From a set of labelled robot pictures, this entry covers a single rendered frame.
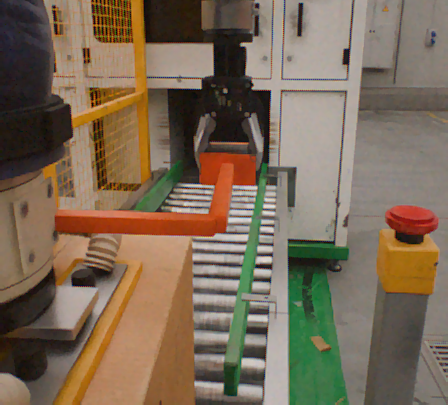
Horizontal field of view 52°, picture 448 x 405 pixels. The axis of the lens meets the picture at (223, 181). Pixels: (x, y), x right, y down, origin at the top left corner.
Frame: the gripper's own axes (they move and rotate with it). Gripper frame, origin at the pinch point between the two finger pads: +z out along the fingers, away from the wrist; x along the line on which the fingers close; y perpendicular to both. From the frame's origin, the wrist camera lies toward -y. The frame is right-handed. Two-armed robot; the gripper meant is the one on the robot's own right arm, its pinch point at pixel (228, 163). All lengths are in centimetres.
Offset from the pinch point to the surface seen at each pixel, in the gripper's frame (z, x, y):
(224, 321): 54, -3, -35
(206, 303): 55, -9, -44
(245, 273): 44, 3, -44
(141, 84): 4, -53, -165
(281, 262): 49, 14, -60
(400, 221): 4.4, 23.9, 12.7
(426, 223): 4.3, 27.1, 13.3
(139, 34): -20, -53, -165
